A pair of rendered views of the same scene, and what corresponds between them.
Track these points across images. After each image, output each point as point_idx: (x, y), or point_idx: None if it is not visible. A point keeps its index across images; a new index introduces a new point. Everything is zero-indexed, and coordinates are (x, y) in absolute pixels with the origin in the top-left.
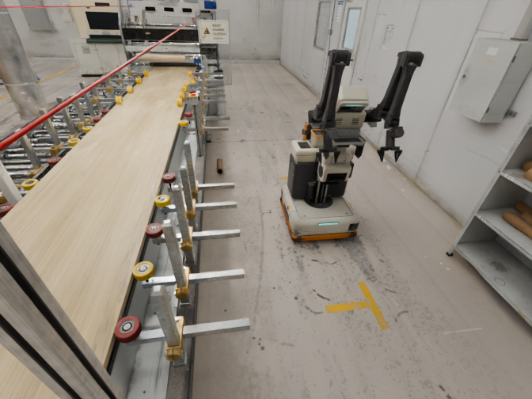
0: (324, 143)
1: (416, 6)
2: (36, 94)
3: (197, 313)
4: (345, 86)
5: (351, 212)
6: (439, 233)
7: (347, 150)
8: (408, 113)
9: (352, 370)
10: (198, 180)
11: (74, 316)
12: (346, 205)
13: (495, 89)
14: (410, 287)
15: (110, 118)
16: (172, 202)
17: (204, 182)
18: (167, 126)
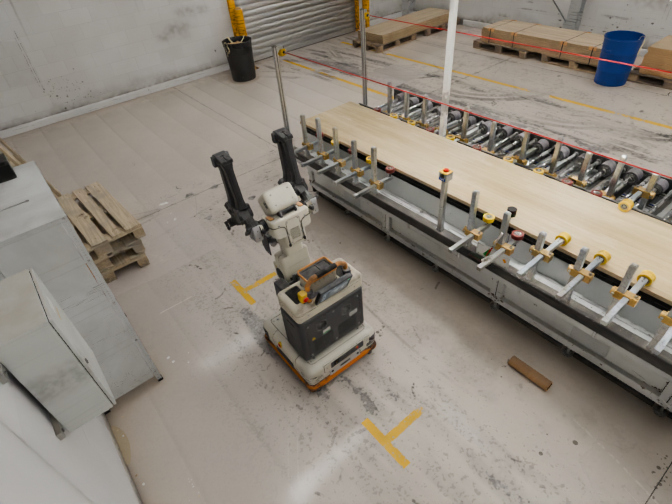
0: None
1: None
2: None
3: (355, 234)
4: (282, 183)
5: (273, 323)
6: (160, 411)
7: (279, 254)
8: None
9: (251, 253)
10: (400, 207)
11: (338, 129)
12: (281, 331)
13: (68, 318)
14: (210, 319)
15: (559, 187)
16: (401, 199)
17: (402, 219)
18: (488, 204)
